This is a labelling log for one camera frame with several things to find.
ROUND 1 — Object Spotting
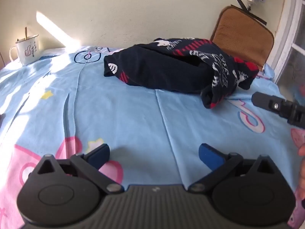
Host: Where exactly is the dark patterned knit sweater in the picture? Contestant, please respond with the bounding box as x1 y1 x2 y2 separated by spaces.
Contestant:
104 38 259 109

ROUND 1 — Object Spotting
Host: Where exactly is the person's right hand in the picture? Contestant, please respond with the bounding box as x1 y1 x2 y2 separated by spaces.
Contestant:
297 144 305 200

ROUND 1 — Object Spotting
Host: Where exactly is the light blue cartoon bedsheet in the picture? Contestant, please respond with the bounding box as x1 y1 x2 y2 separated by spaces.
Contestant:
1 47 304 228

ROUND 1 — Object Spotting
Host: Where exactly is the brown padded cushion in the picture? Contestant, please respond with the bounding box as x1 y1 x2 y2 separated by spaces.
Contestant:
210 5 274 70

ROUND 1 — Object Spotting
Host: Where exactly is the black tape strip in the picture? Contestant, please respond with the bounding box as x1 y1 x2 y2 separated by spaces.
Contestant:
236 0 250 12
232 5 267 26

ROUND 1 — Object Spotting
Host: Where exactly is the white enamel mug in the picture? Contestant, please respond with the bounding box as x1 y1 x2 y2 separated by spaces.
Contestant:
9 35 41 66

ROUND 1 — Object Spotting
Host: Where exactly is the white window frame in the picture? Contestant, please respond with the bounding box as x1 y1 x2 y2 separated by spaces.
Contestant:
267 0 304 83

